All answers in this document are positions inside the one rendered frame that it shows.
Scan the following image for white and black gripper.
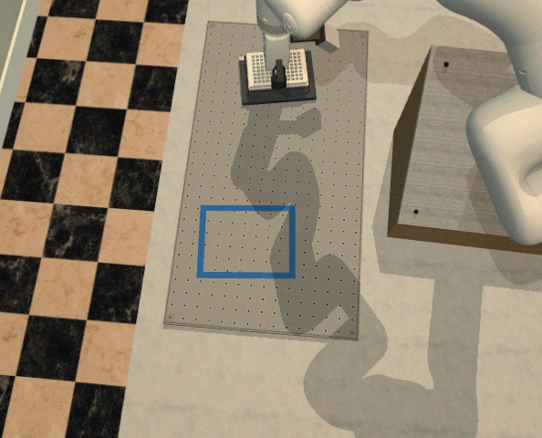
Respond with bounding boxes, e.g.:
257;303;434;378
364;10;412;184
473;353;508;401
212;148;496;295
258;26;290;89

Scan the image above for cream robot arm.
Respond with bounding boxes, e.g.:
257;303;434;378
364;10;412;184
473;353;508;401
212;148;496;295
255;0;542;245

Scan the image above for blue tape rectangle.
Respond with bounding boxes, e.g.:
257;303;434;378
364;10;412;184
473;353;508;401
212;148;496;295
196;205;296;279

